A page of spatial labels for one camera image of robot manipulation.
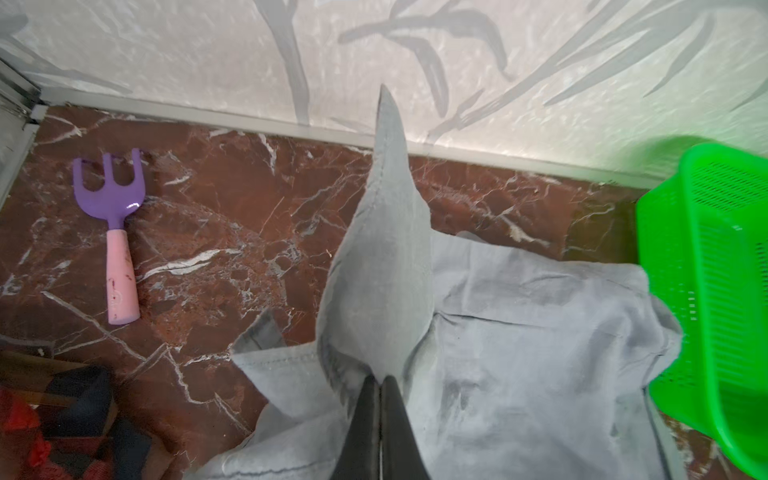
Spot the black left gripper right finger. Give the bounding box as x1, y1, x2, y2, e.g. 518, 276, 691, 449
380, 376, 429, 480

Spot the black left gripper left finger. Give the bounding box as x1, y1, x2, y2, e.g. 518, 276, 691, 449
330, 375, 381, 480

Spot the grey long sleeve shirt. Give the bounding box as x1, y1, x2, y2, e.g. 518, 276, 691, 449
189, 89, 686, 479

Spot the red black plaid shirt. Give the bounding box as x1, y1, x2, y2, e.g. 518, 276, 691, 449
1, 351, 172, 479

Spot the purple pink toy rake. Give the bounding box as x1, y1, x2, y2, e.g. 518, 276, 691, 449
72, 148, 146, 326

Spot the green plastic basket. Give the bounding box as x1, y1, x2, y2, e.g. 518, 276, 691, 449
636, 143, 767, 479

